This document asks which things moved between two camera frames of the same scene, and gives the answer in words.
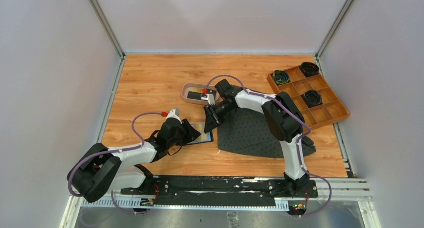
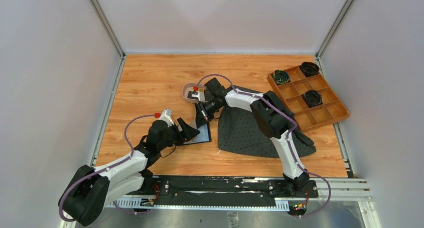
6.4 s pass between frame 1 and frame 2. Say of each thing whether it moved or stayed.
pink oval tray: stayed
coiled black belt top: stayed
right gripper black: moved
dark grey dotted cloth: stayed
